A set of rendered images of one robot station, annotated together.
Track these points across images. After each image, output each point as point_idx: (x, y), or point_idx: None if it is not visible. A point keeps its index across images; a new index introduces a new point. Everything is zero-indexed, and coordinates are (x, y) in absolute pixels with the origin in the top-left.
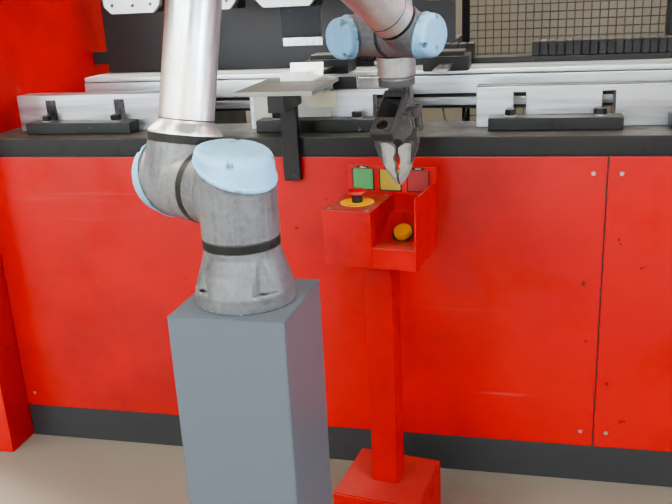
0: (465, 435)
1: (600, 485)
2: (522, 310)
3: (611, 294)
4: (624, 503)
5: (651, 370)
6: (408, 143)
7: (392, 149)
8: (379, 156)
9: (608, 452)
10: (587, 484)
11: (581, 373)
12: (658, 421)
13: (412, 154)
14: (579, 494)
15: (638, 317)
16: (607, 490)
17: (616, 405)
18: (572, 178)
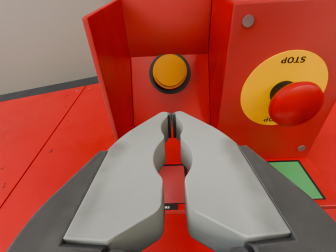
0: None
1: (86, 74)
2: (103, 127)
3: (35, 148)
4: (70, 62)
5: (37, 117)
6: (82, 240)
7: (197, 196)
8: (265, 161)
9: (79, 86)
10: (92, 73)
11: (78, 107)
12: (47, 100)
13: (83, 179)
14: (93, 63)
15: (26, 139)
16: (82, 71)
17: (65, 100)
18: (6, 246)
